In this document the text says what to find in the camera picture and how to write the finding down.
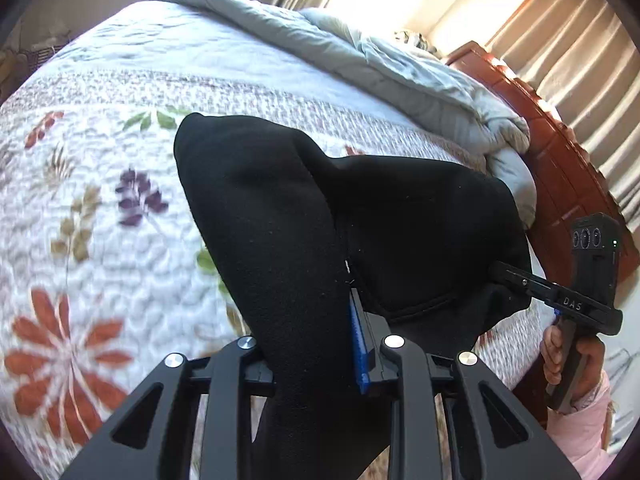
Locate black pants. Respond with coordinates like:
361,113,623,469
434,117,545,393
174,112,533,480

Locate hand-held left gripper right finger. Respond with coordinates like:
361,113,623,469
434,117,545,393
349,287,583,480

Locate patterned pillow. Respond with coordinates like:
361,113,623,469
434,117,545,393
392,29,442,57

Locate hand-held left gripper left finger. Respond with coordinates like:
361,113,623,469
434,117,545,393
60,336,277,480

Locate person's right hand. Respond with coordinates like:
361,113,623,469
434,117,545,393
540,322,607,407

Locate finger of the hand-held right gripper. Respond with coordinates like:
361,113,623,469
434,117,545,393
487,260,557,307

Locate floral quilted bedspread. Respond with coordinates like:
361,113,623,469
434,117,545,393
0,0,546,480

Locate person's right forearm pink sleeve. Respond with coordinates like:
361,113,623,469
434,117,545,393
547,372,615,480

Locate grey comforter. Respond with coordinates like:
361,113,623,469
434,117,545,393
150,0,538,228

